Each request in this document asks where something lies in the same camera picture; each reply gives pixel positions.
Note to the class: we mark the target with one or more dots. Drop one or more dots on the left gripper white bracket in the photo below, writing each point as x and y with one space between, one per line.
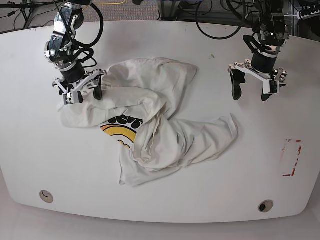
261 67

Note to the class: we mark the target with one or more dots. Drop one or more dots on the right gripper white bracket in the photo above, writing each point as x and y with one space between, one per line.
75 78

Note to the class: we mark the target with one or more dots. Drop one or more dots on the white graphic T-shirt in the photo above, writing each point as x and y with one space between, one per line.
139 100

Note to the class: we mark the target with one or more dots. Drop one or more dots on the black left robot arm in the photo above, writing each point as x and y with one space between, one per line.
270 33

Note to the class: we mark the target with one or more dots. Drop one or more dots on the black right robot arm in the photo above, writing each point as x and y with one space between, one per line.
71 57

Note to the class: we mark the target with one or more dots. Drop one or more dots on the red tape rectangle marking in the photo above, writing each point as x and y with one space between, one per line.
289 158

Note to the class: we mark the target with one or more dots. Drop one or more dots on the white power strip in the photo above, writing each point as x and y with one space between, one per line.
307 13

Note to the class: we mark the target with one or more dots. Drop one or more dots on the black tripod stand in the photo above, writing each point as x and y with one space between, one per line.
23 11

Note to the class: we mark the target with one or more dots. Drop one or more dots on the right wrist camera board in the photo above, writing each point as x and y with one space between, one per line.
68 98

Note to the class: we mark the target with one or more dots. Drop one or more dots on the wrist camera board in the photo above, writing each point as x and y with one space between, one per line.
274 87
68 98

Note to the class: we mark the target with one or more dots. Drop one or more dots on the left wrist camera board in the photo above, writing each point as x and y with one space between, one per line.
274 87

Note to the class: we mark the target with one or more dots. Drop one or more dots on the aluminium frame rack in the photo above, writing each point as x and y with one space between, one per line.
218 12

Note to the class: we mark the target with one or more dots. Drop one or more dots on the left table cable grommet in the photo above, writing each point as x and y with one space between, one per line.
46 196

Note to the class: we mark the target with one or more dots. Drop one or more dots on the table cable grommet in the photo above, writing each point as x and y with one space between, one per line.
266 206
46 196

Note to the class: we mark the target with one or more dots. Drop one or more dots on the right table cable grommet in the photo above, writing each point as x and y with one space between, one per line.
266 206

